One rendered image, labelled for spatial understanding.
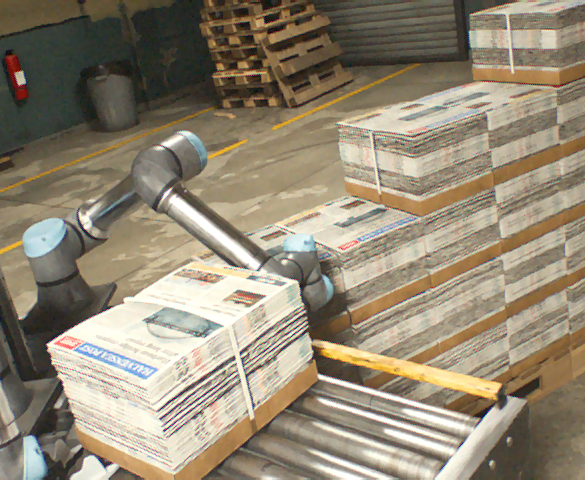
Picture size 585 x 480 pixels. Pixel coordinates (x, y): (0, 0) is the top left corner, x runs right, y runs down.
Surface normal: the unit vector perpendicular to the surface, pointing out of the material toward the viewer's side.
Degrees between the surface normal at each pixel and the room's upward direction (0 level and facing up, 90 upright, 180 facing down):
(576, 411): 0
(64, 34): 90
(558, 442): 0
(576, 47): 90
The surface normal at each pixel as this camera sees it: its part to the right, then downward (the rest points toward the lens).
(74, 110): 0.76, 0.11
